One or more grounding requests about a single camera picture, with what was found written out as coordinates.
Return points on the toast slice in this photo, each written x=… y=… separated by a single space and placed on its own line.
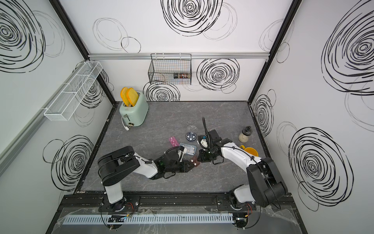
x=132 y=96
x=123 y=94

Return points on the right toast slice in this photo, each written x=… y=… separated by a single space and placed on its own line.
x=132 y=96

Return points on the blue rectangular pillbox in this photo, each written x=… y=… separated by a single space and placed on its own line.
x=189 y=149

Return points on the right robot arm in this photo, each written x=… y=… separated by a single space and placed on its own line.
x=265 y=183

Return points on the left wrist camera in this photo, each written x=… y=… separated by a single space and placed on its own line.
x=181 y=151

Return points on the white slotted cable duct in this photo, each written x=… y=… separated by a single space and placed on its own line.
x=97 y=219

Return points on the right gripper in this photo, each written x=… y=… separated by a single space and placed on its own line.
x=203 y=159

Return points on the dark red pillbox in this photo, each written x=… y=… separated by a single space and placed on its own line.
x=194 y=161

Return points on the left toast slice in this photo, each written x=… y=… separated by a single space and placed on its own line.
x=123 y=94

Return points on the black wire basket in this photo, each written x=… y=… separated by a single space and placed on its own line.
x=162 y=70

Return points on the glass bottle black cap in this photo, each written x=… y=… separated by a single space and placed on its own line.
x=245 y=134

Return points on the pink pillbox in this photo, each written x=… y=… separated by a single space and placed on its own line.
x=173 y=141

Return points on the spice jars in basket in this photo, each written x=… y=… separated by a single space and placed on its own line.
x=181 y=76

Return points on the white wire shelf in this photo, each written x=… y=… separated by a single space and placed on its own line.
x=82 y=89

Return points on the mint green toaster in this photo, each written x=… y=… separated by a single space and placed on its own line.
x=134 y=116

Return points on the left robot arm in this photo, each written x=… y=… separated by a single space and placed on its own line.
x=115 y=166

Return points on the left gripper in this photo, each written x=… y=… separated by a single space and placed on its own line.
x=185 y=167

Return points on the aluminium wall rail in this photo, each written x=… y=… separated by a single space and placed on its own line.
x=194 y=55

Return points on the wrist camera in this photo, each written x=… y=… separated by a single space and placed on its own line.
x=202 y=140
x=181 y=151

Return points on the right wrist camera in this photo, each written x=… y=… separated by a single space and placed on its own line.
x=202 y=140

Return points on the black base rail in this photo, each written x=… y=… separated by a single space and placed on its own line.
x=134 y=201

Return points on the yellow mug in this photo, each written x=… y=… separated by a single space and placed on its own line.
x=250 y=150

